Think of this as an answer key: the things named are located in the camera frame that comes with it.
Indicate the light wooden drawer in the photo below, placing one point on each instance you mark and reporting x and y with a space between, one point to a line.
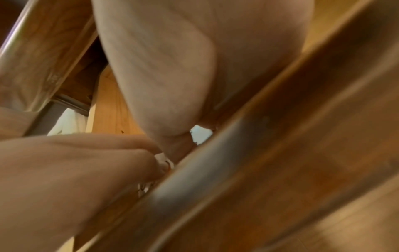
112 110

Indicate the blue cartoon tissue pack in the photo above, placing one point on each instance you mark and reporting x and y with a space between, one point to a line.
201 134

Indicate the person's right hand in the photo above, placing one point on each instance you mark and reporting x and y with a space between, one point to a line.
187 49

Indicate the person's left hand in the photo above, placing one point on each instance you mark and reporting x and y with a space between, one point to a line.
62 184

